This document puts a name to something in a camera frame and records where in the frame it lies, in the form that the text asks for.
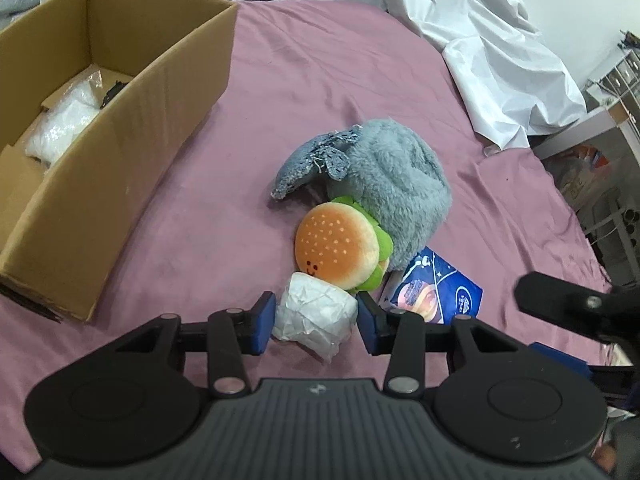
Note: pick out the white cover sheet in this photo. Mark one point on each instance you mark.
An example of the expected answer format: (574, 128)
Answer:
(490, 60)

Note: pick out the drawer organizer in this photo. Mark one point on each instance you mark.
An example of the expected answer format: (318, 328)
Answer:
(622, 72)

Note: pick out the white plastic bag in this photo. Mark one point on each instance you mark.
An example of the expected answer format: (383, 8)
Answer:
(65, 120)

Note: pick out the dark blue snack packet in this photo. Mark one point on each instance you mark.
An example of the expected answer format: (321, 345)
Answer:
(450, 285)

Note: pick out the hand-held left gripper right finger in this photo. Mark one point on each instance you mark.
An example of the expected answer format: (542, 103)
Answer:
(367, 330)

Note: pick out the small black item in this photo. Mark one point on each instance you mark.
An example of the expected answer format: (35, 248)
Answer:
(116, 92)

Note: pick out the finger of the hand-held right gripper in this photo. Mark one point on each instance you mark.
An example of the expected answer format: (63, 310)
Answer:
(560, 357)
(550, 300)

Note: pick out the bags under desk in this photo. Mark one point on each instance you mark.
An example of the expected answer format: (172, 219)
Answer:
(582, 175)

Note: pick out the brown cardboard box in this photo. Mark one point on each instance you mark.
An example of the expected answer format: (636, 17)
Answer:
(125, 160)

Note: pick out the grey fluffy plush toy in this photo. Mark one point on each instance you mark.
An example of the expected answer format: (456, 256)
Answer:
(395, 185)

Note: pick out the pink bed sheet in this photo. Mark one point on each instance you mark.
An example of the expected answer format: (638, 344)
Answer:
(300, 85)

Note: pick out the hamburger plush toy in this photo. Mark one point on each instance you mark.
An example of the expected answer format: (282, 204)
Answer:
(335, 245)

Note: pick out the white paper-wrapped roll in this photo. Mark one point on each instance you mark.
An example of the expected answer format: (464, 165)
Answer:
(315, 310)

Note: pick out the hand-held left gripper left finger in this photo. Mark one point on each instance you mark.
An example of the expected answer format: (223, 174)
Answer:
(265, 322)

